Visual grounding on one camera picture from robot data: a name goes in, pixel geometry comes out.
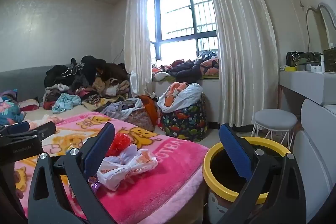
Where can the white bottle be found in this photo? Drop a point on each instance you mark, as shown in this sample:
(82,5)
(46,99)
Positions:
(322,64)

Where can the heap of clothes on windowsill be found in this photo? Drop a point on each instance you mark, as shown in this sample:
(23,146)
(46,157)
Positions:
(189,66)

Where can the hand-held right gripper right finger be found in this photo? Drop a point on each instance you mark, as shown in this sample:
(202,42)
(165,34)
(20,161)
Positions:
(235,153)

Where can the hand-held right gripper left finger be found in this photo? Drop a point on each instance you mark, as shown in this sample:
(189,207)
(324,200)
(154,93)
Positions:
(95,153)

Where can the white dressing table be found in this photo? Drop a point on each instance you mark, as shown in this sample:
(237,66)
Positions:
(315,87)

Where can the grey bed headboard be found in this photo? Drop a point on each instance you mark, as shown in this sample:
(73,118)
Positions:
(23,79)

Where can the purple wrapper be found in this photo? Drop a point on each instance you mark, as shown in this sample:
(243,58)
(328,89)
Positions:
(95,185)

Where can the pile of dark clothes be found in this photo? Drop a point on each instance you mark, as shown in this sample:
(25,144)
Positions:
(89,71)

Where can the white round stool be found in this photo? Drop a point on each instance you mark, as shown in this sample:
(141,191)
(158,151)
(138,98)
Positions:
(274,119)

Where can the green handbag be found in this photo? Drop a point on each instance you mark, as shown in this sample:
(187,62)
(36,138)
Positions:
(292,58)

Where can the person's left hand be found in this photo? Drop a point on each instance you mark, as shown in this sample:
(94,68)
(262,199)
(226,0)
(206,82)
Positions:
(18,183)

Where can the yellow rimmed bin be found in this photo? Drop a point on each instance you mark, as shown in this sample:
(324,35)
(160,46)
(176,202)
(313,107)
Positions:
(207,169)

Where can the light blue cloth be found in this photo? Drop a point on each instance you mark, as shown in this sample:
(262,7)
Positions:
(65,102)

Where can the pink printed blanket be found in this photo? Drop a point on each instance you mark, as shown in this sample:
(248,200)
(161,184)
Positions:
(162,169)

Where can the dinosaur print fabric basket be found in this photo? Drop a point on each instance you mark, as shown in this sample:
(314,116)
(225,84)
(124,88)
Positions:
(183,121)

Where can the silver framed mirror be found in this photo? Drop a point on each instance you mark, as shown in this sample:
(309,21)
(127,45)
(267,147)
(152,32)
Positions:
(328,22)

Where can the yellow box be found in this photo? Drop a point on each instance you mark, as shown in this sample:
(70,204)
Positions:
(290,69)

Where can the wide cream curtain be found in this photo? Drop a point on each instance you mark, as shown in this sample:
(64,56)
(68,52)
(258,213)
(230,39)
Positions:
(241,43)

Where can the red and white pillow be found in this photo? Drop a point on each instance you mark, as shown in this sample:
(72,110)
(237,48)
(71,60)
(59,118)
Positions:
(27,105)

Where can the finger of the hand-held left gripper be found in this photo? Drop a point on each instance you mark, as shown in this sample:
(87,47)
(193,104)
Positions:
(14,127)
(43,130)

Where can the grey striped clothes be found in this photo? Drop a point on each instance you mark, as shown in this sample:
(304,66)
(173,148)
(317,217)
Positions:
(123,108)

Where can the red plastic bag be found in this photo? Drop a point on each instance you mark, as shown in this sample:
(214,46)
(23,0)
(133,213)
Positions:
(119,142)

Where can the wicker basket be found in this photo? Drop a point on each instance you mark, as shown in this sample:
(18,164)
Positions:
(330,60)

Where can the white printed plastic bag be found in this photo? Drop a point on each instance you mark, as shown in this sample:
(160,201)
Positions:
(123,169)

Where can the white bag of clothes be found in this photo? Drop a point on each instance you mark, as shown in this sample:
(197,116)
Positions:
(189,94)

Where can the orange cloth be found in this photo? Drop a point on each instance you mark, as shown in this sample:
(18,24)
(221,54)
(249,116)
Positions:
(151,106)

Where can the blue floral cloth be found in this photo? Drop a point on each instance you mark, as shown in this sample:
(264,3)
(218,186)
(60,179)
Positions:
(9,111)

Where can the narrow cream curtain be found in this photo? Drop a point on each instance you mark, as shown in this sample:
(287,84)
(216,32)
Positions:
(137,29)

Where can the black framed window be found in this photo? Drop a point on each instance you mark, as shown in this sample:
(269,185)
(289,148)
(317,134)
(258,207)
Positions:
(178,19)

